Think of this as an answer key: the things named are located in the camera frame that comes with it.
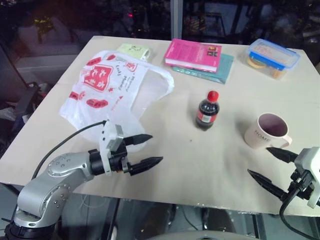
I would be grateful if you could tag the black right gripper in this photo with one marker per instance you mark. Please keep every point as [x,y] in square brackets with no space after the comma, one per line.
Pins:
[300,186]

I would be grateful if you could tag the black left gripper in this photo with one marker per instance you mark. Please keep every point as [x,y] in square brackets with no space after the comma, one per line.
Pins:
[119,157]

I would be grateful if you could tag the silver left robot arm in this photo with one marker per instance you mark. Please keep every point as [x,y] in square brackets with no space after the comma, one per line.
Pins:
[50,180]

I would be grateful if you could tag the pink HOME mug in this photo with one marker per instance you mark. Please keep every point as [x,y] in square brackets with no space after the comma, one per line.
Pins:
[267,131]

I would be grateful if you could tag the white red-printed plastic bag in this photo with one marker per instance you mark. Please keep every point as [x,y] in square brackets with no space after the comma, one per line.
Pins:
[110,87]

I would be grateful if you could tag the cola bottle with red cap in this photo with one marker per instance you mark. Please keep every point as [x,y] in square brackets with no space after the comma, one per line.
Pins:
[207,112]

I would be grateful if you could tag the light green tissue pack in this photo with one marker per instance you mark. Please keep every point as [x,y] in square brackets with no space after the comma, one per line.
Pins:
[135,50]

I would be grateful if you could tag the teal book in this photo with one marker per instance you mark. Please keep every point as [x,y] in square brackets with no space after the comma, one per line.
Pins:
[212,71]

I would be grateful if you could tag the pink book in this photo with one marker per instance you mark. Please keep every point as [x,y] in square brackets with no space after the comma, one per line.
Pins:
[193,54]

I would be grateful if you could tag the clear blue-lidded food container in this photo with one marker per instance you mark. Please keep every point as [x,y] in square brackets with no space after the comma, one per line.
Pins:
[271,58]

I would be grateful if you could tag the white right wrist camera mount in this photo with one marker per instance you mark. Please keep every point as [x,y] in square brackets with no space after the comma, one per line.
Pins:
[308,170]

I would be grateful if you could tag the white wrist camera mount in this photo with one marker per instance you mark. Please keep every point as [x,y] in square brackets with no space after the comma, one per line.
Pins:
[308,170]
[108,136]

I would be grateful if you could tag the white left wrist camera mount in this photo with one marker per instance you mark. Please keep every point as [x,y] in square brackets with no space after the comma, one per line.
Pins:
[108,136]

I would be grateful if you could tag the grey metal post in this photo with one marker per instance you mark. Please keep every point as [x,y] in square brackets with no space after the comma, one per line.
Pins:
[177,19]

